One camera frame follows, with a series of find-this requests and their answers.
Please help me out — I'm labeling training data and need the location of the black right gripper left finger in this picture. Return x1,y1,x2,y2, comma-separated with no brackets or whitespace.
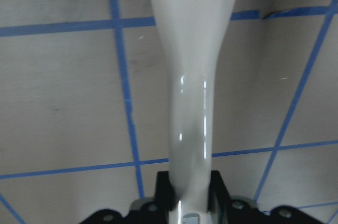
154,171,175,212

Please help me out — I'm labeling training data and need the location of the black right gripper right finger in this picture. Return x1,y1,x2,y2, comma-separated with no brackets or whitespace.
208,170,231,213

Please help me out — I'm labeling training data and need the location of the white hand brush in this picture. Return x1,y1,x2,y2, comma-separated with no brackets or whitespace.
151,0,235,223

